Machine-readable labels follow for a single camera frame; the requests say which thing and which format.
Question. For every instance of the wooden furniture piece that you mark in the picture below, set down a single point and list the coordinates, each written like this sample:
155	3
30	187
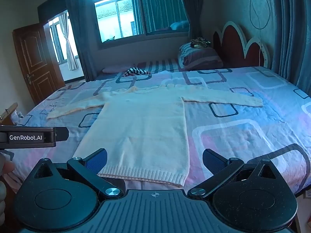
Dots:
8	116

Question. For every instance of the striped bed sheet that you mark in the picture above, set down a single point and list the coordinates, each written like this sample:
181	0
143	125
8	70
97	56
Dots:
160	64

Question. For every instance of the sliding glass window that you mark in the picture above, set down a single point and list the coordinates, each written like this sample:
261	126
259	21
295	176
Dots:
136	12

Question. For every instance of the dark teal curtain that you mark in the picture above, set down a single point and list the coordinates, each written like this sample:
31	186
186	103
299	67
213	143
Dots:
291	29
189	4
80	41

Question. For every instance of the person's left hand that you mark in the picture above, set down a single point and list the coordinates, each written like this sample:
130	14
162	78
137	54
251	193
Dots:
6	166

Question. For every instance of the cream knitted sweater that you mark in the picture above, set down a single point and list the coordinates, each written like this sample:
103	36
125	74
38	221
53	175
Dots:
143	131

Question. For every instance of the brown wooden door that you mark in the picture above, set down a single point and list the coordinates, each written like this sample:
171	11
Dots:
36	63

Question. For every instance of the patterned bed cover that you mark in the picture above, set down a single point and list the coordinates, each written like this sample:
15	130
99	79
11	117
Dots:
243	131

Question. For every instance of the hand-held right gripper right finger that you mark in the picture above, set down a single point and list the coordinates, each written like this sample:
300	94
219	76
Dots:
213	161

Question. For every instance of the red white scalloped headboard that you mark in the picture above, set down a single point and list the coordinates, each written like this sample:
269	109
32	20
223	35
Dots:
233	46

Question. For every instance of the dark gold ornament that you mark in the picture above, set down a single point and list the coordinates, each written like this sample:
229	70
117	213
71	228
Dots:
200	42

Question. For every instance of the white sheer curtain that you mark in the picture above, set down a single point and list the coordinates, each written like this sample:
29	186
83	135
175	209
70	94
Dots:
69	46

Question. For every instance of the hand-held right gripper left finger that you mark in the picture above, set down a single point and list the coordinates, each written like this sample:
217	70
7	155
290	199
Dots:
97	160

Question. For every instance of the black white striped cloth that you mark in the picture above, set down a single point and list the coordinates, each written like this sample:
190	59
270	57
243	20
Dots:
136	71

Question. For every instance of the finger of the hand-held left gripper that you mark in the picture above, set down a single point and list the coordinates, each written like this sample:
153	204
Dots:
62	134

